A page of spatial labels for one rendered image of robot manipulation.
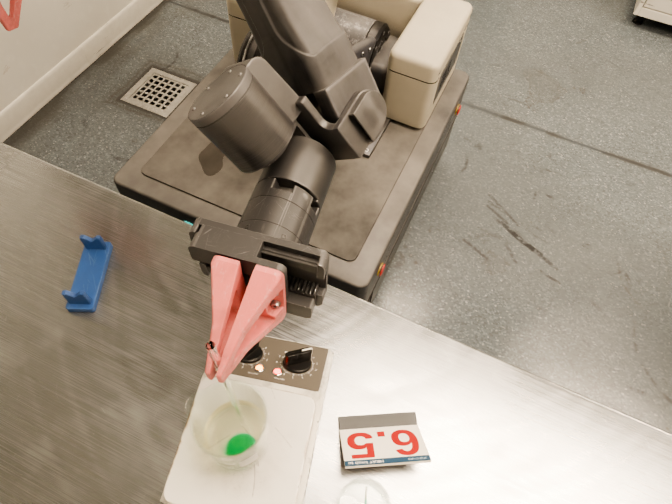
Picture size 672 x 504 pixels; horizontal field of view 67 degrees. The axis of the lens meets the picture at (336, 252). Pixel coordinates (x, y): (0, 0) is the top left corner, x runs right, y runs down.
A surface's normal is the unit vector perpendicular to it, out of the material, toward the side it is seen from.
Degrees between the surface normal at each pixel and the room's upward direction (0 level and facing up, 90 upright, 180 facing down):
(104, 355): 0
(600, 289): 0
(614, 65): 0
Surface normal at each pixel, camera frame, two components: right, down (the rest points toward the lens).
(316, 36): 0.55, -0.06
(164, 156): 0.05, -0.52
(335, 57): 0.66, 0.11
